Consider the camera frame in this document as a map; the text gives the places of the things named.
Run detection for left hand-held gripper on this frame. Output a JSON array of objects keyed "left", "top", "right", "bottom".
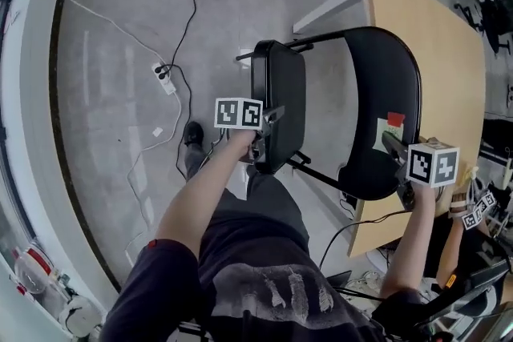
[{"left": 213, "top": 97, "right": 286, "bottom": 173}]

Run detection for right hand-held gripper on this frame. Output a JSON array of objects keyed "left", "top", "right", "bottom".
[{"left": 380, "top": 130, "right": 460, "bottom": 211}]

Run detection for black folding chair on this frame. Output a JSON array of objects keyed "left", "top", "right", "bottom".
[{"left": 235, "top": 26, "right": 422, "bottom": 202}]

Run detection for person's right forearm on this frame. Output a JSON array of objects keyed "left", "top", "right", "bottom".
[{"left": 378, "top": 183, "right": 438, "bottom": 300}]

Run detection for person's left forearm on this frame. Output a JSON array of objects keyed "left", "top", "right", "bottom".
[{"left": 154, "top": 128, "right": 258, "bottom": 260}]

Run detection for black office chair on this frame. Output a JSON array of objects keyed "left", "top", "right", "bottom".
[{"left": 454, "top": 0, "right": 513, "bottom": 53}]

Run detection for white note with red tape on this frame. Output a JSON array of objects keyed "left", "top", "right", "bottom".
[{"left": 371, "top": 111, "right": 406, "bottom": 151}]

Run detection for person's black shoe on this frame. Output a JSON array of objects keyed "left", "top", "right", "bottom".
[{"left": 183, "top": 120, "right": 204, "bottom": 147}]

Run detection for person's grey trousers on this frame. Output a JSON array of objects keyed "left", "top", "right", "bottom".
[{"left": 184, "top": 139, "right": 310, "bottom": 253}]

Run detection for light wooden table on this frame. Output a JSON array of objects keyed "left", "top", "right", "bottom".
[{"left": 292, "top": 0, "right": 487, "bottom": 258}]

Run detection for white power strip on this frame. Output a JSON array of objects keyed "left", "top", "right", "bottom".
[{"left": 151, "top": 62, "right": 177, "bottom": 96}]

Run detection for black tablet screen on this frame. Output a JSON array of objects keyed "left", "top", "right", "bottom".
[{"left": 416, "top": 258, "right": 513, "bottom": 333}]

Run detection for person's dark feather-print shirt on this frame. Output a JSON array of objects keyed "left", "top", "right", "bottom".
[{"left": 98, "top": 207, "right": 426, "bottom": 342}]

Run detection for white rounded object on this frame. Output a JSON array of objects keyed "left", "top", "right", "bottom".
[{"left": 59, "top": 294, "right": 104, "bottom": 338}]

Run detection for clear bottle with red band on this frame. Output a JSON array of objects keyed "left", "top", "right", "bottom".
[{"left": 11, "top": 246, "right": 55, "bottom": 296}]

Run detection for thin white wall cable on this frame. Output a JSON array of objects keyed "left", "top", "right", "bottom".
[{"left": 59, "top": 0, "right": 165, "bottom": 67}]

